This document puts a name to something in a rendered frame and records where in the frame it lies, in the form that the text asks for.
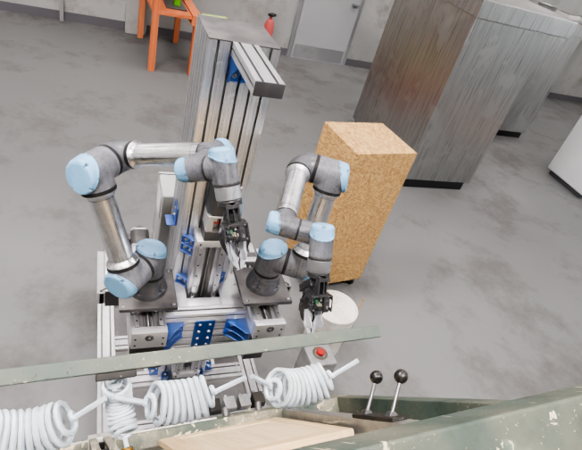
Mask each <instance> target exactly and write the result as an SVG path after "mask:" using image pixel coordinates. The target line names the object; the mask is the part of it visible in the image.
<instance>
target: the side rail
mask: <svg viewBox="0 0 582 450"><path fill-rule="evenodd" d="M369 397H370V396H355V395H349V396H340V397H338V398H337V401H338V406H339V412H340V413H361V412H362V410H363V409H366V407H367V403H368V401H369ZM393 400H394V397H393V396H373V398H372V401H371V405H370V410H371V411H372V412H375V413H386V412H387V411H391V407H392V403H393ZM505 401H509V400H498V399H468V398H440V397H411V396H398V398H397V402H396V406H395V412H396V413H397V414H406V415H409V420H419V421H421V420H426V419H429V418H434V417H437V416H441V415H446V414H449V413H457V412H461V411H465V410H469V409H473V408H478V407H481V406H485V405H490V404H497V403H501V402H505Z"/></svg>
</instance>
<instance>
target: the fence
mask: <svg viewBox="0 0 582 450"><path fill-rule="evenodd" d="M282 412H283V418H287V419H292V420H299V421H309V422H316V423H321V424H328V425H333V426H339V427H345V428H351V429H353V433H358V434H361V433H366V432H370V431H374V430H378V429H385V428H389V427H394V426H397V425H402V424H405V423H410V422H414V421H418V420H409V419H408V420H404V421H397V422H387V421H372V420H364V419H356V418H353V416H352V414H354V413H345V412H328V411H319V410H310V409H300V408H295V409H292V408H291V409H286V410H282Z"/></svg>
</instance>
